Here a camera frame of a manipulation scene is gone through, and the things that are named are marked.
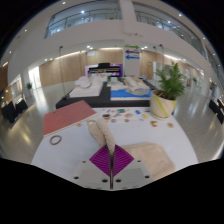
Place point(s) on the white architectural model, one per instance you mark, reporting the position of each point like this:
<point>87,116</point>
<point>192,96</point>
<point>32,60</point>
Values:
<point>86,87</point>

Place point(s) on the blue-based architectural model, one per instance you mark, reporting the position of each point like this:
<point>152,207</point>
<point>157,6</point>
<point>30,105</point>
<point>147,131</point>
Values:
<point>130,91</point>

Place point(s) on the small distant potted plant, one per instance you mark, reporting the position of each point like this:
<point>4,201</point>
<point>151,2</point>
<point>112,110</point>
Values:
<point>29,85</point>

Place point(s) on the potted plant in striped pot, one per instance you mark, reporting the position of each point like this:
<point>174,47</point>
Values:
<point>163,105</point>

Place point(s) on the group of black chairs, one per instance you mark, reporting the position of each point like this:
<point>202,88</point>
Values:
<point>217,110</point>
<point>11,110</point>

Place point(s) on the black pole stand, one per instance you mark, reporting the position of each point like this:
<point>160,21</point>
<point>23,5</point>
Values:
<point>62,73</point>

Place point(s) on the pink flat board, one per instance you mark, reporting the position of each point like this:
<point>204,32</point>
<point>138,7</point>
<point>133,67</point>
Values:
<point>66,117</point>

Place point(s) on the small wooden piece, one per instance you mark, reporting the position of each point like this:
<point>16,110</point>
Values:
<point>170,125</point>
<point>153,123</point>
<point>79,124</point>

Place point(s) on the black display platform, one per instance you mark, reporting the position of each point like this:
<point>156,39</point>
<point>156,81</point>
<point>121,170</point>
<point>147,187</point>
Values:
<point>100,100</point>

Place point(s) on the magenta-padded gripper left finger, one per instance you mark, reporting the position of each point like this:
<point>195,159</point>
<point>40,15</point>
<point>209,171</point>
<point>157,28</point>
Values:
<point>100,163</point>

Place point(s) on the beige waffle-weave towel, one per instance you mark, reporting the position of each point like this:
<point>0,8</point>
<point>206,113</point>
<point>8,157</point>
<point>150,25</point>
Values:
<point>153,160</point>

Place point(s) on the black piano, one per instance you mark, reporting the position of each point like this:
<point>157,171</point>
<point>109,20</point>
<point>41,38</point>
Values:
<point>104,68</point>

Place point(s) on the sign with coloured arrows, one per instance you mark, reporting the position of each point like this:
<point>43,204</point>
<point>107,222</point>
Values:
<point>132,52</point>

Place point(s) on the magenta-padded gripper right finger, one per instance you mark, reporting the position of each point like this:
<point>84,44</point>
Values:
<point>121,163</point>

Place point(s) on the sheet of colourful stickers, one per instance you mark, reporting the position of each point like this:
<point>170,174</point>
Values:
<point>128,115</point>

